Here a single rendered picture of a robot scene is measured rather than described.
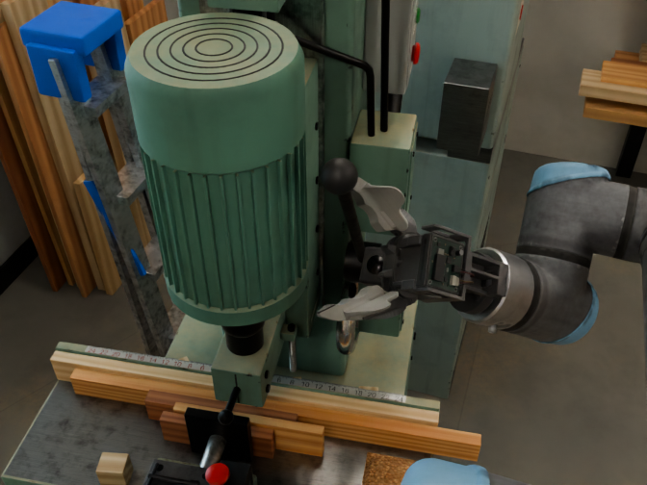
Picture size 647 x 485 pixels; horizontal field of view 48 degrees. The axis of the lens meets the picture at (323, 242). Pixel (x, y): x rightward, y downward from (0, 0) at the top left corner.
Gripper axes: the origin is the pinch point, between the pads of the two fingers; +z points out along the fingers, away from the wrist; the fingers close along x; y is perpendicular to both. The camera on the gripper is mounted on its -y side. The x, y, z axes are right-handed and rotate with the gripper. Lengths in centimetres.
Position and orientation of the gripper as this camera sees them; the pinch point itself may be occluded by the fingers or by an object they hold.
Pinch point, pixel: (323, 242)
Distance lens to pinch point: 75.6
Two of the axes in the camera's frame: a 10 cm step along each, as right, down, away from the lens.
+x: -1.6, 9.6, -2.2
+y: 5.4, -1.0, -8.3
